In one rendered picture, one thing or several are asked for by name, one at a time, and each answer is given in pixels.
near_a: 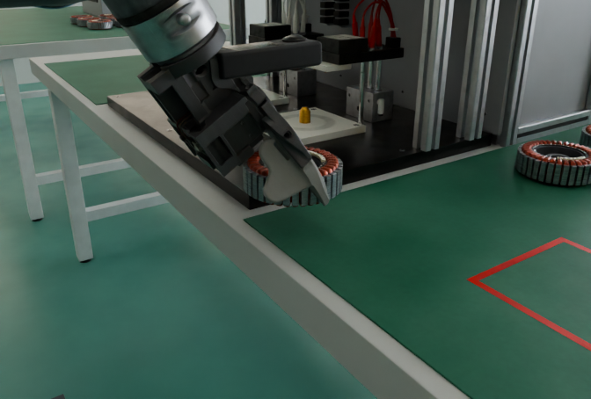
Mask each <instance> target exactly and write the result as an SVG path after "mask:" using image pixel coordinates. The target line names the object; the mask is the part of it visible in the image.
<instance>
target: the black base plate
mask: <svg viewBox="0 0 591 399"><path fill-rule="evenodd" d="M253 83H254V84H255V85H257V86H258V87H260V88H263V89H266V90H268V91H272V92H275V93H277V94H280V95H282V96H283V91H280V81H279V77H278V76H277V77H270V76H260V77H254V78H253ZM288 98H289V103H288V104H283V105H275V106H274V107H275V108H276V110H277V112H278V113H282V112H292V111H297V110H301V109H302V107H303V106H307V107H308V108H313V107H316V108H318V109H321V110H324V111H327V112H330V113H333V114H336V115H338V116H340V117H343V118H346V119H348V120H352V121H355V122H357V123H358V119H359V118H356V117H354V116H351V115H348V114H346V111H347V91H346V90H343V89H340V88H337V87H333V86H331V85H328V84H324V83H320V82H317V88H316V94H313V95H307V96H301V97H297V96H294V95H291V94H288ZM107 103H108V106H110V107H111V108H113V109H114V110H115V111H116V112H117V113H119V114H120V115H121V116H123V117H124V118H125V119H127V120H128V121H130V122H131V123H133V124H134V125H135V126H137V127H138V128H140V129H141V130H142V131H143V132H144V133H145V134H147V135H148V136H150V137H151V138H153V139H154V140H155V141H157V142H158V143H160V144H161V145H162V146H164V147H165V148H166V149H168V150H169V151H171V152H172V153H173V154H174V155H175V156H177V157H178V158H180V159H181V160H182V161H184V162H185V163H187V164H188V165H189V166H191V167H192V168H193V169H195V170H197V171H198V172H199V173H200V174H201V175H202V176H204V177H205V178H207V179H208V180H209V181H211V182H212V183H213V184H215V185H217V186H218V187H219V188H221V189H222V190H223V191H225V192H226V193H228V194H229V196H231V197H232V198H233V199H235V200H237V201H238V202H239V203H241V204H242V205H243V206H245V207H246V208H248V209H249V210H252V209H255V208H259V207H264V206H268V205H270V204H269V203H264V202H262V201H259V200H257V199H254V198H253V197H251V196H250V195H248V193H246V192H245V190H244V179H243V165H240V166H236V167H235V168H234V169H233V170H232V171H231V172H230V173H228V174H227V175H226V176H225V177H224V176H223V175H222V174H221V173H220V171H219V170H218V169H214V170H213V169H211V168H210V167H209V166H207V165H206V164H205V163H204V162H202V161H201V159H200V158H199V157H198V156H194V155H193V153H192V152H191V151H190V149H189V148H188V147H187V145H185V143H184V142H183V141H181V140H180V139H179V135H178V134H177V133H176V131H175V130H174V129H173V127H172V126H171V124H170V123H169V122H168V120H167V119H168V117H167V115H166V114H165V113H164V111H163V110H162V108H161V107H160V106H159V104H158V103H157V101H156V100H155V99H154V98H153V97H152V96H151V95H150V93H149V92H148V91H140V92H133V93H126V94H119V95H112V96H107ZM414 120H415V111H414V110H411V109H407V108H404V107H402V106H398V105H393V107H392V119H390V120H382V121H377V122H373V123H371V122H368V121H366V120H364V121H363V125H365V126H366V132H365V133H360V134H352V135H349V136H344V137H340V138H335V139H331V140H327V141H319V142H315V143H311V144H306V145H304V146H307V147H308V148H309V147H313V148H314V149H315V148H319V149H324V150H325V151H329V152H330V153H332V154H334V155H335V156H337V157H338V158H340V159H341V161H342V163H343V176H342V185H347V184H350V183H353V182H357V181H360V180H363V179H367V178H372V177H376V176H380V175H383V174H386V173H390V172H393V171H397V170H402V169H406V168H409V167H413V166H416V165H420V164H423V163H429V162H432V161H435V160H439V159H442V158H446V157H449V156H455V155H458V154H462V153H465V152H469V151H472V150H475V149H481V148H484V147H488V146H491V142H492V136H493V134H491V133H487V132H485V131H482V134H481V138H479V139H476V138H474V140H472V141H468V140H465V139H464V137H462V138H459V137H456V127H457V123H455V122H452V121H449V120H444V119H441V134H440V143H439V148H438V149H431V150H430V151H427V152H425V151H422V150H420V148H418V149H416V148H414V147H413V146H412V140H413V130H414Z"/></svg>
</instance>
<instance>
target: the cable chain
mask: <svg viewBox="0 0 591 399"><path fill-rule="evenodd" d="M334 1H335V2H348V1H349V0H334ZM335 2H331V1H329V2H320V7H321V8H333V9H323V10H320V15H321V16H333V17H321V18H320V23H323V25H335V26H336V27H340V28H342V27H352V25H349V19H348V17H349V11H335V10H348V9H349V3H335Z"/></svg>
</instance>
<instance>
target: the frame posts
mask: <svg viewBox="0 0 591 399"><path fill-rule="evenodd" d="M499 3H500V0H471V12H470V19H469V27H468V35H467V42H466V50H465V58H464V65H463V81H462V88H461V96H460V104H459V111H458V119H457V127H456V137H459V138H462V137H464V139H465V140H468V141H472V140H474V138H476V139H479V138H481V134H482V128H483V121H484V115H485V102H486V95H487V89H488V82H489V76H490V69H491V62H492V56H493V43H494V36H495V30H496V23H497V17H498V9H499ZM453 8H454V0H425V5H424V16H423V26H422V37H421V47H420V67H419V78H418V88H417V98H416V109H415V120H414V130H413V140H412V146H413V147H414V148H416V149H418V148H420V150H422V151H425V152H427V151H430V150H431V149H438V148H439V143H440V134H441V118H442V110H443V101H444V92H445V84H446V75H447V67H448V58H449V43H450V34H451V26H452V17H453ZM229 20H230V45H231V46H233V45H240V44H246V22H245V0H229ZM273 22H275V23H281V0H266V23H273Z"/></svg>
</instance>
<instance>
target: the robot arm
mask: <svg viewBox="0 0 591 399"><path fill-rule="evenodd" d="M83 1H88V0H0V9H1V8H16V7H30V6H34V7H38V8H45V9H61V8H65V7H69V6H71V5H73V4H76V3H80V2H83ZM103 2H104V3H105V5H106V6H107V8H108V9H109V10H110V12H111V13H112V14H113V15H114V17H115V18H116V19H117V21H118V22H119V23H120V25H121V27H122V28H123V29H124V31H125V32H126V34H127V35H128V37H129V38H130V39H131V40H132V41H133V42H134V44H135V46H136V47H137V48H138V50H139V51H140V52H141V54H142V55H143V57H144V58H145V60H146V61H147V62H151V63H152V64H151V65H150V66H149V67H148V68H146V69H145V70H144V71H143V72H142V73H140V74H139V75H138V76H137V77H138V78H139V79H140V81H141V82H142V84H143V85H144V86H145V88H146V89H147V90H148V92H149V93H150V95H151V96H152V97H153V98H154V99H155V100H156V101H157V103H158V104H159V106H160V107H161V108H162V110H163V111H164V113H165V114H166V115H167V117H168V119H167V120H168V122H169V123H170V124H171V126H172V127H173V129H174V130H175V131H176V133H177V134H178V135H179V139H180V140H181V141H183V142H184V143H185V145H187V147H188V148H189V149H190V151H191V152H192V153H193V155H194V156H198V157H199V158H200V159H201V161H202V162H204V163H205V164H206V165H207V166H209V167H210V168H211V169H213V170H214V169H218V170H219V171H220V173H221V174H222V175H223V176H224V177H225V176H226V175H227V174H228V173H230V172H231V171H232V170H233V169H234V168H235V167H236V166H240V165H242V164H243V163H244V162H245V161H246V160H247V159H248V158H250V157H251V156H252V155H253V154H254V152H257V151H259V157H260V158H261V160H262V161H263V162H264V164H265V165H266V167H267V168H268V176H267V179H266V182H265V184H264V187H263V194H264V196H265V197H266V199H267V200H268V201H270V202H272V203H280V202H282V201H283V200H286V199H287V198H289V197H291V196H293V195H295V194H297V193H299V192H301V191H303V190H305V189H307V188H310V189H311V191H312V192H313V193H314V195H315V196H316V197H317V198H318V199H319V201H320V202H321V203H322V204H323V205H324V206H326V205H327V204H328V203H329V197H328V193H327V189H326V185H325V182H324V179H323V177H322V175H321V173H320V171H319V169H318V168H317V166H316V164H315V163H314V161H313V160H312V158H311V155H310V153H309V151H308V150H307V149H306V148H305V146H304V145H303V143H302V141H301V140H300V138H299V137H298V135H297V134H296V132H295V131H294V129H293V128H292V127H291V126H290V125H289V124H288V123H287V121H286V120H285V119H284V118H283V117H282V116H281V115H280V114H279V113H278V112H277V110H276V108H275V107H274V105H273V103H272V102H271V101H270V99H269V98H268V96H267V95H266V93H265V92H264V91H263V90H261V89H260V87H258V86H257V85H255V84H254V83H253V77H252V76H254V75H259V74H265V73H272V72H277V71H283V70H292V71H298V70H302V69H305V68H307V67H311V66H317V65H320V64H321V62H322V44H321V42H320V41H318V40H308V39H307V38H305V37H303V36H302V35H299V34H291V35H289V36H287V37H285V38H284V39H282V40H269V41H262V42H255V43H247V44H240V45H233V46H225V47H223V44H224V42H225V41H226V34H225V32H224V31H223V29H222V28H221V26H220V24H219V23H218V21H216V19H217V16H216V14H215V12H214V11H213V9H212V7H211V6H210V4H209V2H208V0H103ZM264 132H265V133H268V134H269V136H270V137H271V138H272V139H268V140H265V141H263V139H264V136H263V135H262V134H263V133H264Z"/></svg>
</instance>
